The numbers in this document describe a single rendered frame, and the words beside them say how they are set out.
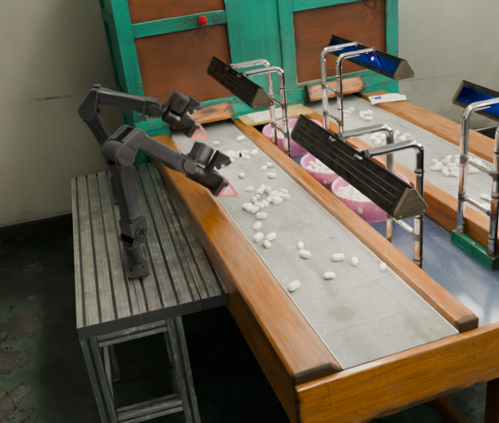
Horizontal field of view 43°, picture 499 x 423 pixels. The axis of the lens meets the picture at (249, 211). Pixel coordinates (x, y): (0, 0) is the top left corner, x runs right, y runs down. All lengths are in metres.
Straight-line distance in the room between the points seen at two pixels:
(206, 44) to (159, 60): 0.23
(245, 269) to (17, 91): 2.28
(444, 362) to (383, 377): 0.16
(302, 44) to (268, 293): 1.70
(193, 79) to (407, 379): 1.87
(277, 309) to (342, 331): 0.17
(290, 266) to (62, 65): 2.25
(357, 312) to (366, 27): 1.91
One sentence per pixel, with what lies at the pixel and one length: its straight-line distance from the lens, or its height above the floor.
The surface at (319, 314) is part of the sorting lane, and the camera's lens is 1.66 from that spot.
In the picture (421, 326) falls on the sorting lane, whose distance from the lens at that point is 1.62.
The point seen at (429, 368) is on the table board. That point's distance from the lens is 1.59.
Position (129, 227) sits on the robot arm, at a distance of 2.05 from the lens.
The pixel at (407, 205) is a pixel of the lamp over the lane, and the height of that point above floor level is 1.07.
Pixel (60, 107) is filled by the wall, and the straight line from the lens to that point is 3.81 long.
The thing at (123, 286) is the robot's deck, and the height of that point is 0.67.
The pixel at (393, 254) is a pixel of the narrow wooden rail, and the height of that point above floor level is 0.76.
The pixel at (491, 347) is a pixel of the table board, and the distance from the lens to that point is 1.66.
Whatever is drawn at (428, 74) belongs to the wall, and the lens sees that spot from 4.38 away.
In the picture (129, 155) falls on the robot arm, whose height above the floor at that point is 1.05.
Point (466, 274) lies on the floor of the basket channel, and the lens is 1.95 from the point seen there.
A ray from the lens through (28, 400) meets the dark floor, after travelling 2.81.
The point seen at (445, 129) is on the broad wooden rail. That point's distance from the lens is 2.78.
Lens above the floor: 1.70
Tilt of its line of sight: 26 degrees down
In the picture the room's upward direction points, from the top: 7 degrees counter-clockwise
